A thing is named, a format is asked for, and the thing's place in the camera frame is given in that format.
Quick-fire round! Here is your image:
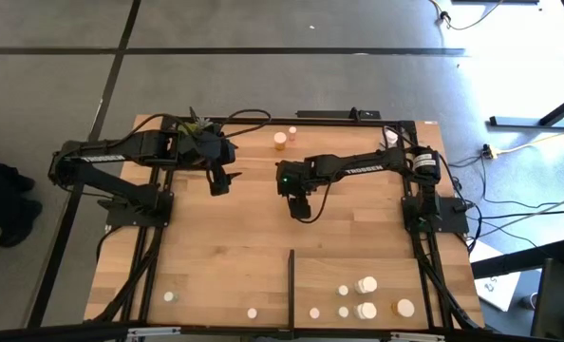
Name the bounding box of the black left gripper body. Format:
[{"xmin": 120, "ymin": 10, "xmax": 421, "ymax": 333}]
[{"xmin": 180, "ymin": 129, "xmax": 238, "ymax": 168}]

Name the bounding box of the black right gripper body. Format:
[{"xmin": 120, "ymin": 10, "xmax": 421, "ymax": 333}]
[{"xmin": 274, "ymin": 158, "xmax": 318, "ymax": 197}]

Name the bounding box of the white bottle blue label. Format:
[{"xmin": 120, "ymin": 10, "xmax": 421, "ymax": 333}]
[
  {"xmin": 381, "ymin": 127, "xmax": 400, "ymax": 149},
  {"xmin": 354, "ymin": 301, "xmax": 380, "ymax": 321},
  {"xmin": 354, "ymin": 275, "xmax": 379, "ymax": 295}
]

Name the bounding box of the green succulent in black pot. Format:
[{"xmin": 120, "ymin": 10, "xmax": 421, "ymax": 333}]
[{"xmin": 177, "ymin": 106, "xmax": 215, "ymax": 143}]

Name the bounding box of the black vertical divider bar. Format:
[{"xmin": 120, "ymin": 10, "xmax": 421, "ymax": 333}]
[{"xmin": 287, "ymin": 248, "xmax": 296, "ymax": 330}]

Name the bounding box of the person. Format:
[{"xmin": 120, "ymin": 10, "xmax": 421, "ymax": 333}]
[{"xmin": 0, "ymin": 150, "xmax": 45, "ymax": 249}]

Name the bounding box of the black stand base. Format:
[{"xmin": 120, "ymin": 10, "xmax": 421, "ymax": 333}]
[{"xmin": 488, "ymin": 86, "xmax": 564, "ymax": 130}]

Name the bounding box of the white paper sheet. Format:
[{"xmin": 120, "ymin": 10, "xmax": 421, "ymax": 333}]
[{"xmin": 468, "ymin": 238, "xmax": 521, "ymax": 314}]

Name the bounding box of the black stand beam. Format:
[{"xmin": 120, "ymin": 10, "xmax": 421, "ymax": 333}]
[{"xmin": 471, "ymin": 239, "xmax": 564, "ymax": 280}]

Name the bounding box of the black horizontal rig beam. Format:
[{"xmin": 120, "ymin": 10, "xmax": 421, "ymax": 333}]
[{"xmin": 0, "ymin": 320, "xmax": 564, "ymax": 342}]

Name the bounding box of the black equipment case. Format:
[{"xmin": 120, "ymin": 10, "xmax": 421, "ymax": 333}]
[{"xmin": 531, "ymin": 257, "xmax": 564, "ymax": 342}]

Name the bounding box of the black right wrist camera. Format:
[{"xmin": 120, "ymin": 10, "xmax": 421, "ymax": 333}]
[{"xmin": 287, "ymin": 194, "xmax": 312, "ymax": 220}]

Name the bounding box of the black flat mount bar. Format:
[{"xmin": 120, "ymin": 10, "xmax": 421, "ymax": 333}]
[{"xmin": 294, "ymin": 106, "xmax": 383, "ymax": 122}]

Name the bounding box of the silver metal bracket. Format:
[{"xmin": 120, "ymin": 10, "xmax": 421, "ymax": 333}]
[
  {"xmin": 126, "ymin": 326, "xmax": 182, "ymax": 339},
  {"xmin": 389, "ymin": 331, "xmax": 447, "ymax": 342}
]

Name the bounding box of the black floor cable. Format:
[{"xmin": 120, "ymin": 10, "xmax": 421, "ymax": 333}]
[{"xmin": 447, "ymin": 154, "xmax": 564, "ymax": 253}]

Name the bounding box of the floor cable with plug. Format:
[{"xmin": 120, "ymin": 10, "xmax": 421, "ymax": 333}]
[{"xmin": 427, "ymin": 0, "xmax": 505, "ymax": 32}]

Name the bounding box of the yellow power cable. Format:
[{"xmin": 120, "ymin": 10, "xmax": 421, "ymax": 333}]
[{"xmin": 495, "ymin": 123, "xmax": 564, "ymax": 156}]

